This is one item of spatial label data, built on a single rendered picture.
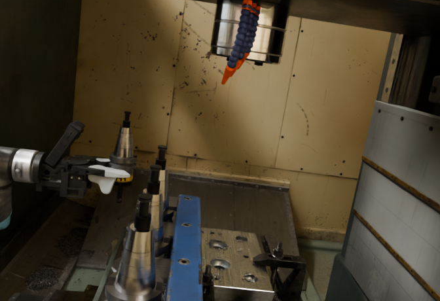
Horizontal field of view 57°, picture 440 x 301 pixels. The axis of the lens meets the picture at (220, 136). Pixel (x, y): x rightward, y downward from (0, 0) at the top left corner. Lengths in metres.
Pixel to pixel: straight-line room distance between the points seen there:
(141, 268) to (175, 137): 1.54
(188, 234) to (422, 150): 0.61
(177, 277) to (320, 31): 1.64
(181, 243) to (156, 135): 1.43
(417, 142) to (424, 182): 0.10
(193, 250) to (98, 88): 1.50
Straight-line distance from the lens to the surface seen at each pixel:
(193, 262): 0.53
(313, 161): 2.07
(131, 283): 0.46
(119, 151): 0.94
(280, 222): 1.93
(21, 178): 1.00
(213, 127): 1.95
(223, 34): 0.86
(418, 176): 1.02
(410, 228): 1.05
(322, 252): 2.18
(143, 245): 0.44
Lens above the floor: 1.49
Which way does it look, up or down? 12 degrees down
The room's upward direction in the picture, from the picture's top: 9 degrees clockwise
